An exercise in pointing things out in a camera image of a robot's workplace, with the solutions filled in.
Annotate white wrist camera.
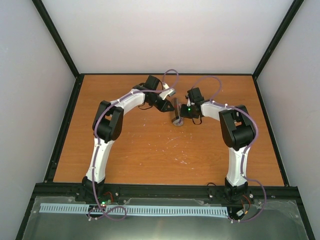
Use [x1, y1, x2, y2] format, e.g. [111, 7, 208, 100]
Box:
[186, 98, 196, 108]
[159, 83, 176, 100]

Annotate black frame post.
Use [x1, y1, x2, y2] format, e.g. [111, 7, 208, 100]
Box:
[32, 0, 80, 79]
[252, 0, 304, 80]

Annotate plaid glasses case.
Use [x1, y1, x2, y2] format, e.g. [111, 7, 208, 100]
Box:
[171, 97, 183, 126]

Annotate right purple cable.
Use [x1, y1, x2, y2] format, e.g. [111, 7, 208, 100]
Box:
[188, 75, 267, 224]

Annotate metal front plate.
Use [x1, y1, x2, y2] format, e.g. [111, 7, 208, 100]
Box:
[22, 197, 308, 240]

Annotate left black frame post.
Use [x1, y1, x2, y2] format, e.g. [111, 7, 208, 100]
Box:
[32, 0, 80, 79]

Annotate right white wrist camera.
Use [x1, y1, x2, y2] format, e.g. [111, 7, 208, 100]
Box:
[186, 98, 196, 108]

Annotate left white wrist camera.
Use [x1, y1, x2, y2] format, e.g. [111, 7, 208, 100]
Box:
[159, 83, 176, 100]

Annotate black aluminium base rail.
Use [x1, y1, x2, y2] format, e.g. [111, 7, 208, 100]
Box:
[31, 182, 302, 205]

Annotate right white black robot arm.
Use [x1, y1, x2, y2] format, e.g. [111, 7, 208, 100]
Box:
[180, 87, 258, 202]

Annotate right black frame post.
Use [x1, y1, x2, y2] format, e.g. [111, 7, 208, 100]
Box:
[252, 0, 304, 80]

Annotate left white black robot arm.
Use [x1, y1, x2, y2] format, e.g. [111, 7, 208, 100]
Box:
[82, 75, 175, 202]

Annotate pink transparent sunglasses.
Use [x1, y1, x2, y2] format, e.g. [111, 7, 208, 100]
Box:
[173, 118, 184, 127]

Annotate light blue slotted cable duct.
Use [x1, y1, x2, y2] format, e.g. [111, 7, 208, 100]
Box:
[38, 203, 229, 218]

